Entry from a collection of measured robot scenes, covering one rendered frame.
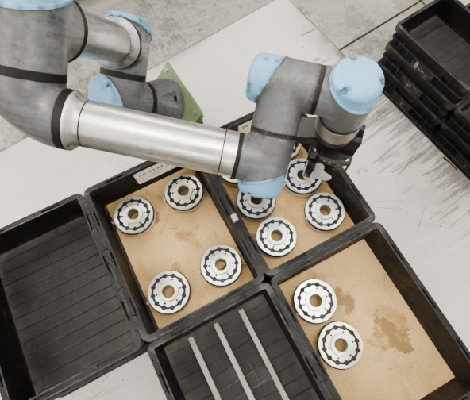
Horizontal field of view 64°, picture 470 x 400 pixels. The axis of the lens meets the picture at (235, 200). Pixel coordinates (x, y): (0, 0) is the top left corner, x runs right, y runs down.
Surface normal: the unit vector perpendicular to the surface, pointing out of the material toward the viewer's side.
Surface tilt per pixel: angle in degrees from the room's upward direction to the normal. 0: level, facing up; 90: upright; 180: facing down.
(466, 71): 0
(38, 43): 60
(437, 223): 0
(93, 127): 32
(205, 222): 0
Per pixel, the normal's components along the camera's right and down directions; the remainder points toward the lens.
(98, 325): -0.01, -0.34
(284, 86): -0.18, 0.28
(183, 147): 0.03, 0.25
